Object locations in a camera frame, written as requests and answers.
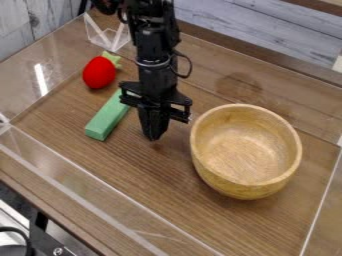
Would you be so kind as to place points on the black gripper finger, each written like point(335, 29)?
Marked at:
point(147, 121)
point(160, 121)

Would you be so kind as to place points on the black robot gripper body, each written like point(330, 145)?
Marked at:
point(155, 90)

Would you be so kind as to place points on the green rectangular block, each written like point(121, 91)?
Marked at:
point(106, 118)

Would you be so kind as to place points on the light wooden bowl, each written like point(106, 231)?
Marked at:
point(245, 150)

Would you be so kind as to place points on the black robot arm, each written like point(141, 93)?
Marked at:
point(155, 34)

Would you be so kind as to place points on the red plush strawberry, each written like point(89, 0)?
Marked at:
point(98, 72)

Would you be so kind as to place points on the clear acrylic corner bracket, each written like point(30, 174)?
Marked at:
point(109, 39)

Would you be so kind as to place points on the clear acrylic tray wall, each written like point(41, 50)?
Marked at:
point(114, 225)

